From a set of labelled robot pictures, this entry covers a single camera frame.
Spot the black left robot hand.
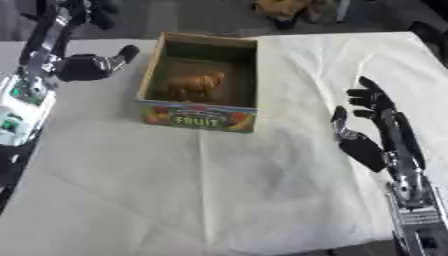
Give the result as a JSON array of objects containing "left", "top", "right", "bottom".
[{"left": 15, "top": 0, "right": 142, "bottom": 88}]

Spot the tan cardboard box green inside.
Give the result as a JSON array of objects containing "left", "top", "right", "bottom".
[{"left": 134, "top": 31, "right": 261, "bottom": 134}]

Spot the brown soft toy animal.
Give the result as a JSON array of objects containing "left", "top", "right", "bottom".
[{"left": 164, "top": 71, "right": 228, "bottom": 102}]

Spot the tan and black bag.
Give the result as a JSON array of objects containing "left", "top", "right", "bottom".
[{"left": 252, "top": 0, "right": 333, "bottom": 30}]

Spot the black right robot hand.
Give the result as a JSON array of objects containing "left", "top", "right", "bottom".
[{"left": 329, "top": 76, "right": 429, "bottom": 173}]

